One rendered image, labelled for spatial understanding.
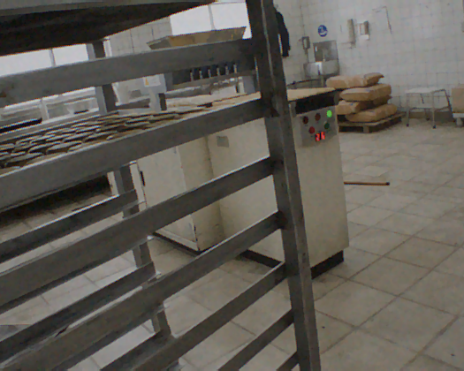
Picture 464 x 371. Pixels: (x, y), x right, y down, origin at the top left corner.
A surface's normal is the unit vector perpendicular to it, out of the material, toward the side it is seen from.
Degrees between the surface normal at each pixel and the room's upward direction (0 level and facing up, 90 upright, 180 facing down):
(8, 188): 90
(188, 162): 90
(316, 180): 90
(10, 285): 90
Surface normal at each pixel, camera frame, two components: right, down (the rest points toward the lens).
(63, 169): 0.74, 0.07
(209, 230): 0.58, 0.13
